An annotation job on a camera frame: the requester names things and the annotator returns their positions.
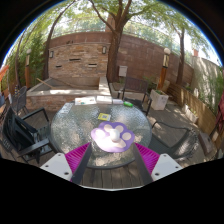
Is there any dark slatted garden chair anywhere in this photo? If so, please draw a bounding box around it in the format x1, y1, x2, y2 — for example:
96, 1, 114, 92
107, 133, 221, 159
116, 76, 154, 116

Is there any large tree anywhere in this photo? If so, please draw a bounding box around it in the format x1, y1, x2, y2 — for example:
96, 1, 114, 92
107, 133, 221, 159
88, 0, 148, 84

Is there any yellow card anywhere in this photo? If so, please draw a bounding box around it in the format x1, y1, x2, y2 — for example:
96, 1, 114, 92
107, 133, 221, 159
97, 112, 112, 122

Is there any slender tree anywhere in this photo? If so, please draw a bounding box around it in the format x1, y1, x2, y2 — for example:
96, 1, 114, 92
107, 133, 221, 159
41, 9, 68, 81

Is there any grey electrical box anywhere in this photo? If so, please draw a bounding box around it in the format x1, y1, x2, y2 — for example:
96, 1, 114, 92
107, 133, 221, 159
118, 65, 128, 78

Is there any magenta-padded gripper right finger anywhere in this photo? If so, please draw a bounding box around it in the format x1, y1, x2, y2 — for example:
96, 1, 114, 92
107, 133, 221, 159
133, 142, 184, 185

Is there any long white planter box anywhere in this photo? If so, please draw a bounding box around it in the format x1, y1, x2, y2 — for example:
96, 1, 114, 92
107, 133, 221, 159
181, 103, 200, 124

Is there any small white book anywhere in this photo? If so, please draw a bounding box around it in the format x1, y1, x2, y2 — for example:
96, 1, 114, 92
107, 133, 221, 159
112, 98, 125, 106

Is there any white booklet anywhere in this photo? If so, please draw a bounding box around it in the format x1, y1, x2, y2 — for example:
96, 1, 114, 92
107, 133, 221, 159
95, 95, 114, 105

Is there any black-and-white patterned sheet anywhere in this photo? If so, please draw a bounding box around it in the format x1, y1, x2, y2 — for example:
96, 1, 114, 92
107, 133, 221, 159
60, 102, 75, 114

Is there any wooden lamp post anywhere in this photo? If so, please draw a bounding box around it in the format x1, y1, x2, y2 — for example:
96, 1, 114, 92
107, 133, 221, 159
24, 48, 33, 88
158, 47, 172, 90

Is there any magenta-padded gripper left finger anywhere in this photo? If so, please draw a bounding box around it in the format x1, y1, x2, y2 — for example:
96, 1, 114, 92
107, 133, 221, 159
39, 142, 93, 185

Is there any white printed paper sheet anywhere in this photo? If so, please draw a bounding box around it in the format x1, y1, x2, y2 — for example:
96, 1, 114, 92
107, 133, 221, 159
74, 96, 98, 106

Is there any black metal chair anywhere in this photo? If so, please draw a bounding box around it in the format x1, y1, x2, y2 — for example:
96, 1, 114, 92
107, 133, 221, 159
148, 120, 201, 159

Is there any black mesh chair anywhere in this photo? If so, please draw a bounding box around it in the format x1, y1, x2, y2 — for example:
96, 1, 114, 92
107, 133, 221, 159
9, 85, 29, 116

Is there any purple paw-shaped mouse pad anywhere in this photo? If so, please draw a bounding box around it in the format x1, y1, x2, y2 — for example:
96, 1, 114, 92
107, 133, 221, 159
90, 121, 136, 154

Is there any black armchair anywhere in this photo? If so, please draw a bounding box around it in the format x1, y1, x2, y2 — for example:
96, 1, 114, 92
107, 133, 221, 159
1, 106, 63, 164

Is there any orange awning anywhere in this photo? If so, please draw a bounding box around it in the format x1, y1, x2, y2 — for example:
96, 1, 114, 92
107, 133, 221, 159
0, 64, 9, 91

